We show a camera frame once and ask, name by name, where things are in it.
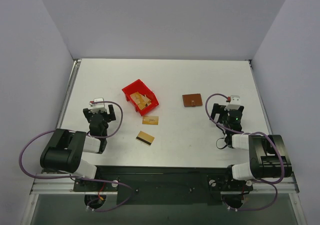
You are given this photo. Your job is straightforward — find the brown leather card holder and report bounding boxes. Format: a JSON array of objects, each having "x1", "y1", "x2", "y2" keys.
[{"x1": 182, "y1": 93, "x2": 203, "y2": 108}]

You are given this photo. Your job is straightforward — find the gold card with chip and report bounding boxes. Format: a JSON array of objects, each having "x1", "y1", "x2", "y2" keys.
[{"x1": 142, "y1": 115, "x2": 159, "y2": 125}]

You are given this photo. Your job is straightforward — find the gold card magnetic stripe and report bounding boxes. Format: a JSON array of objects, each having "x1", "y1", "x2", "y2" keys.
[{"x1": 136, "y1": 131, "x2": 155, "y2": 146}]

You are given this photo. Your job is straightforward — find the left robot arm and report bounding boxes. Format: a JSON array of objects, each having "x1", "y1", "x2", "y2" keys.
[{"x1": 40, "y1": 99, "x2": 116, "y2": 191}]

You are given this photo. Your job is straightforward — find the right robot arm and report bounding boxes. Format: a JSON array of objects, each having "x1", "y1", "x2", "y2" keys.
[{"x1": 210, "y1": 103, "x2": 293, "y2": 190}]

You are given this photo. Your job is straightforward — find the gold cards in bin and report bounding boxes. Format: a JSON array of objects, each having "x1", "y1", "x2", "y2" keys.
[{"x1": 130, "y1": 92, "x2": 152, "y2": 110}]

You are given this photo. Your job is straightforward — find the red plastic bin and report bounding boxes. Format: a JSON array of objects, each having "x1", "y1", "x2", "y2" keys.
[{"x1": 122, "y1": 79, "x2": 159, "y2": 117}]

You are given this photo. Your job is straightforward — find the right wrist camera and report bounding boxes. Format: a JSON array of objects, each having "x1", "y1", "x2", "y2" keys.
[{"x1": 224, "y1": 95, "x2": 241, "y2": 111}]

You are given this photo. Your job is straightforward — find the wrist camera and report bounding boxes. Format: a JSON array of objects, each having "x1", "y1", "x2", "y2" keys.
[
  {"x1": 89, "y1": 97, "x2": 107, "y2": 114},
  {"x1": 224, "y1": 95, "x2": 241, "y2": 111}
]

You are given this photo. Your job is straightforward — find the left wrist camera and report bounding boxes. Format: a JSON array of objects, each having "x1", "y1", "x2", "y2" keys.
[{"x1": 89, "y1": 97, "x2": 107, "y2": 114}]

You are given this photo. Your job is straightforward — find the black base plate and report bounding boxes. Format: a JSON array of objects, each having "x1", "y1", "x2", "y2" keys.
[{"x1": 73, "y1": 165, "x2": 253, "y2": 206}]

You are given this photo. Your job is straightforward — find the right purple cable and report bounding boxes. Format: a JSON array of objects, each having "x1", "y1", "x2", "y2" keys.
[{"x1": 205, "y1": 93, "x2": 286, "y2": 212}]

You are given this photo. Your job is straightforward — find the aluminium table frame rail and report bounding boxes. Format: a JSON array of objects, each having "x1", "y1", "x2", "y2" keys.
[{"x1": 29, "y1": 58, "x2": 300, "y2": 195}]

